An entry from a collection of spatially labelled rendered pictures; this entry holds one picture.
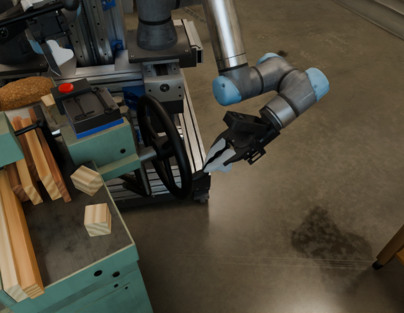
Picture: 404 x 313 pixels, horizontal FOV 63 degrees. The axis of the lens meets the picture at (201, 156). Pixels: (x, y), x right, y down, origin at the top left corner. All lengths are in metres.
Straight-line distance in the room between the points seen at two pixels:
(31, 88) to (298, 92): 0.66
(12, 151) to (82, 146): 0.13
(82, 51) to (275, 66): 0.79
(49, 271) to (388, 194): 1.74
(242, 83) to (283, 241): 1.01
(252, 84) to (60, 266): 0.57
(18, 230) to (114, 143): 0.25
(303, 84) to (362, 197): 1.21
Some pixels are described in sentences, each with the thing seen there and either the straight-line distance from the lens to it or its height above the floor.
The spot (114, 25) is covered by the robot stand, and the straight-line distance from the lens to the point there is 1.45.
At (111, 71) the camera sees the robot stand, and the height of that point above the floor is 0.73.
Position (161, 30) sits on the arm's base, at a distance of 1.23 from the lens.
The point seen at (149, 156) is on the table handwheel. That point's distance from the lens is 0.84.
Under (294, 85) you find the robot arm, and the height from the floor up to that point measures 0.97.
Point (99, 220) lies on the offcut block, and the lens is 0.59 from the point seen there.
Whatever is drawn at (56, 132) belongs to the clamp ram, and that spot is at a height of 0.96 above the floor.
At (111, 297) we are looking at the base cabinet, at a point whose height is 0.65.
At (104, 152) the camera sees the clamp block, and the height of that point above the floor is 0.91.
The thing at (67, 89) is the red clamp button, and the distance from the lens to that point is 0.74.
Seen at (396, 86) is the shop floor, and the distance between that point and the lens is 2.85.
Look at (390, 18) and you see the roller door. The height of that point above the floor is 0.09.
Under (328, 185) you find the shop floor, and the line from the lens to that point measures 1.93.
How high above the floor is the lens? 1.43
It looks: 47 degrees down
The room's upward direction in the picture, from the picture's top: straight up
